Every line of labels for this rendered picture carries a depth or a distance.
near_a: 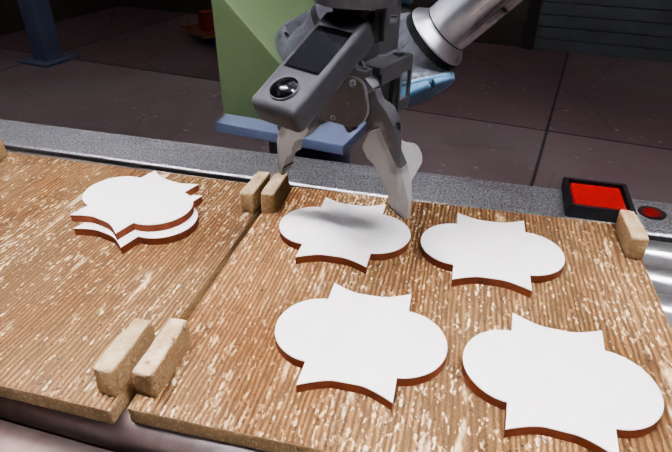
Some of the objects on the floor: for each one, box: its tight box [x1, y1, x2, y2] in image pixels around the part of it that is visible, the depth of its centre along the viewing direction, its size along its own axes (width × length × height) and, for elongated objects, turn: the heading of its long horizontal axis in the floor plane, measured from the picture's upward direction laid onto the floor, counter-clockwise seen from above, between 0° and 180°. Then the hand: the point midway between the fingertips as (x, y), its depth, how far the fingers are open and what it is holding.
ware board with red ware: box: [179, 9, 216, 45], centre depth 499 cm, size 50×50×28 cm
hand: (336, 199), depth 55 cm, fingers open, 14 cm apart
